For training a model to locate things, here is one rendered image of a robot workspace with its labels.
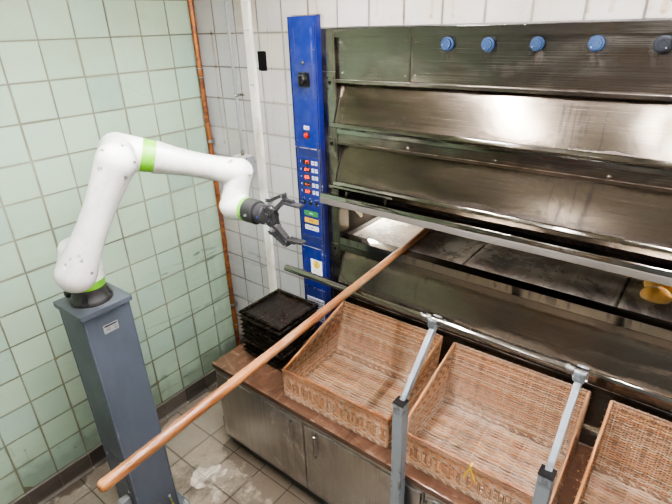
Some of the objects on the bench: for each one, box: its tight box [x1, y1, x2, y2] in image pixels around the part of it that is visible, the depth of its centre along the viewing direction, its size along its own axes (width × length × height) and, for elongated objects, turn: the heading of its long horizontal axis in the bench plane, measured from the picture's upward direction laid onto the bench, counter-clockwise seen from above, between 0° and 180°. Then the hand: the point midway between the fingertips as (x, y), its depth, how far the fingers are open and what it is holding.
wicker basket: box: [406, 342, 592, 504], centre depth 184 cm, size 49×56×28 cm
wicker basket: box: [282, 301, 443, 449], centre depth 218 cm, size 49×56×28 cm
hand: (299, 224), depth 168 cm, fingers open, 13 cm apart
